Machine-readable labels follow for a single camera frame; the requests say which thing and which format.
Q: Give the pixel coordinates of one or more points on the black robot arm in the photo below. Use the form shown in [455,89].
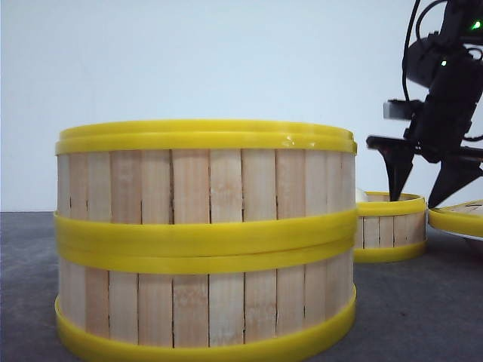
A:
[462,21]

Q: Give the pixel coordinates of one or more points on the woven bamboo steamer lid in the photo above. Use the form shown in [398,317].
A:
[463,219]

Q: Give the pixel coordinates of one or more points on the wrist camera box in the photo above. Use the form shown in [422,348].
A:
[401,109]

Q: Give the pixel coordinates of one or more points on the white plate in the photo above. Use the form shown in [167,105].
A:
[475,242]

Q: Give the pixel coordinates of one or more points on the bamboo steamer basket single bun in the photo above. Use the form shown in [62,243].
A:
[390,231]

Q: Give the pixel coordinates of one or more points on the white steamed bun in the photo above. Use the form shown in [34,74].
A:
[360,196]

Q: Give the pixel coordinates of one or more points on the bamboo steamer basket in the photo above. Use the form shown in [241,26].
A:
[204,190]
[288,314]

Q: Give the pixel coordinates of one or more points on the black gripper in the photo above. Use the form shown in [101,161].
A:
[453,78]

